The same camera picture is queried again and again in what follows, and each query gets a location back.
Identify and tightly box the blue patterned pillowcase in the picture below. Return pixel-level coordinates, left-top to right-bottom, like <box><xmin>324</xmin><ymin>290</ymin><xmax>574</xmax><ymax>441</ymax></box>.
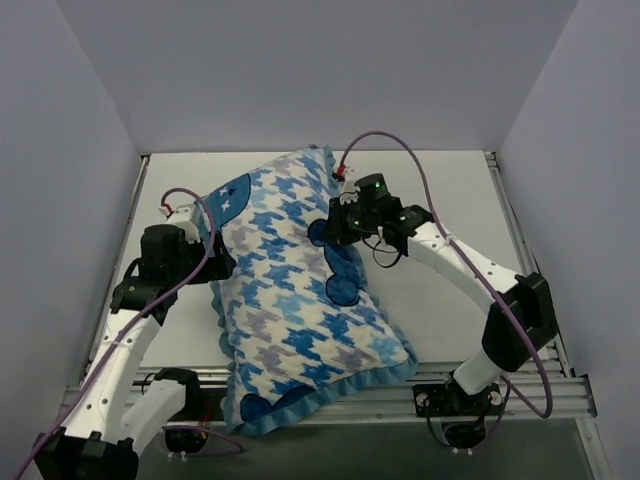
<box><xmin>206</xmin><ymin>145</ymin><xmax>418</xmax><ymax>435</ymax></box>

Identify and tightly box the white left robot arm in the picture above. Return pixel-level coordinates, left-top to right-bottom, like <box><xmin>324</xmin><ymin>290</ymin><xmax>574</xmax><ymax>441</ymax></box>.
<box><xmin>34</xmin><ymin>224</ymin><xmax>236</xmax><ymax>479</ymax></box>

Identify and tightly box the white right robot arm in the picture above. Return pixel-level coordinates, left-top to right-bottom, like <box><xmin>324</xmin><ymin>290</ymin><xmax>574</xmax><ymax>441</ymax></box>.
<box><xmin>323</xmin><ymin>173</ymin><xmax>558</xmax><ymax>413</ymax></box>

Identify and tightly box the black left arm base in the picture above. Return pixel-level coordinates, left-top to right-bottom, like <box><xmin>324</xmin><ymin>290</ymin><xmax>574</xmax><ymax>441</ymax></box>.
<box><xmin>163</xmin><ymin>385</ymin><xmax>226</xmax><ymax>454</ymax></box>

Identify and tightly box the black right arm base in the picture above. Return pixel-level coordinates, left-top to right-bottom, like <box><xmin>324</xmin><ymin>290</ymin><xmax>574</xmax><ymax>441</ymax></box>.
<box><xmin>412</xmin><ymin>380</ymin><xmax>505</xmax><ymax>455</ymax></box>

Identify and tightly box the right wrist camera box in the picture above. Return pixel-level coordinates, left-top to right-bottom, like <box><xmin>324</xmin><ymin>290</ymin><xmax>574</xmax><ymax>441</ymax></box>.
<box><xmin>329</xmin><ymin>163</ymin><xmax>361</xmax><ymax>209</ymax></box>

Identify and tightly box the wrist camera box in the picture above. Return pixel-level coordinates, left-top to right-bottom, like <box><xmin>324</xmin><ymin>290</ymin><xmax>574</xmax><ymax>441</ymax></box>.
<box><xmin>329</xmin><ymin>163</ymin><xmax>361</xmax><ymax>209</ymax></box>
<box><xmin>159</xmin><ymin>204</ymin><xmax>202</xmax><ymax>244</ymax></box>

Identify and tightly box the thin black cable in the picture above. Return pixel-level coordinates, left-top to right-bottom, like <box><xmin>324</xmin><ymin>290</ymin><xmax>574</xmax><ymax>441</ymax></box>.
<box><xmin>360</xmin><ymin>227</ymin><xmax>407</xmax><ymax>270</ymax></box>

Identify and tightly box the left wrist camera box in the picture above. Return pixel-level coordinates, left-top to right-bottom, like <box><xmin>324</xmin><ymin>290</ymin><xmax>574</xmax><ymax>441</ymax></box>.
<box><xmin>159</xmin><ymin>204</ymin><xmax>202</xmax><ymax>244</ymax></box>

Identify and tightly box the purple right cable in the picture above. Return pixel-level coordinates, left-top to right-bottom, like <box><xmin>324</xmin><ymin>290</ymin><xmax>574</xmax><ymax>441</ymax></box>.
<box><xmin>341</xmin><ymin>130</ymin><xmax>554</xmax><ymax>419</ymax></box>

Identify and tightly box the purple cable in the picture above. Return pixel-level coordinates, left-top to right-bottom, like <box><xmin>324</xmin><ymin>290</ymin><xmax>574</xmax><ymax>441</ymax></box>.
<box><xmin>341</xmin><ymin>130</ymin><xmax>554</xmax><ymax>419</ymax></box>
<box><xmin>0</xmin><ymin>187</ymin><xmax>246</xmax><ymax>480</ymax></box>

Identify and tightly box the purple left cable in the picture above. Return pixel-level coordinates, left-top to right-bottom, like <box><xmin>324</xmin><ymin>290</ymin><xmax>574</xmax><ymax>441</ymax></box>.
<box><xmin>0</xmin><ymin>187</ymin><xmax>246</xmax><ymax>480</ymax></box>

